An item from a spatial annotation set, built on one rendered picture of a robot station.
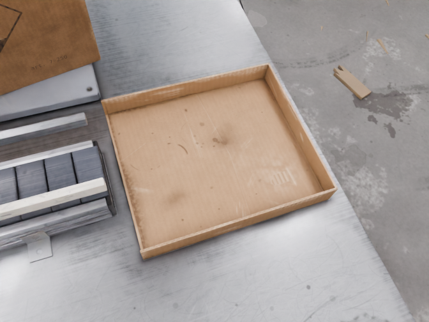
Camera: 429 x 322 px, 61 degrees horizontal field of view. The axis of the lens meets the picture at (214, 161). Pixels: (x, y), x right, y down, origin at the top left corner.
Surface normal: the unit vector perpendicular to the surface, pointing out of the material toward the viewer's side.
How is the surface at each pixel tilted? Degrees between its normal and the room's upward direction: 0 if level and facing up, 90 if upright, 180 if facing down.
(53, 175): 0
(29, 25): 90
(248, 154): 0
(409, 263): 0
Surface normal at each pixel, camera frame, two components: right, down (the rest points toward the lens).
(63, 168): 0.07, -0.47
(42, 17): 0.51, 0.78
